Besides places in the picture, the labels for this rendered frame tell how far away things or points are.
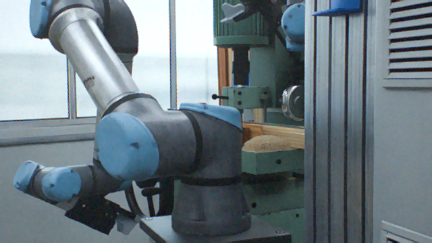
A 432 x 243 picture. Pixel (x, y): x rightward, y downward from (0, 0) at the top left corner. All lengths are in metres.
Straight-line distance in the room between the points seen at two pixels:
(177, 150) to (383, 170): 0.36
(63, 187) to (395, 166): 0.81
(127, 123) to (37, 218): 2.11
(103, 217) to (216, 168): 0.57
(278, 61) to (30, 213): 1.61
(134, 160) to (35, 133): 2.04
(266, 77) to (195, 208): 0.92
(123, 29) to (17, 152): 1.71
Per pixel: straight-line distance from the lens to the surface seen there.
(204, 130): 1.03
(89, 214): 1.56
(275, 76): 1.88
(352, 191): 0.93
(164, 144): 0.98
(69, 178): 1.37
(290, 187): 1.75
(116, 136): 0.98
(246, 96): 1.85
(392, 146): 0.78
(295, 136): 1.66
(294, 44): 1.45
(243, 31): 1.80
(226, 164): 1.06
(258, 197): 1.68
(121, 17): 1.33
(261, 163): 1.57
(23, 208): 3.01
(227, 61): 3.37
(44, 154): 3.01
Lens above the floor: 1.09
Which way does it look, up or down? 4 degrees down
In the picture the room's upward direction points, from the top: straight up
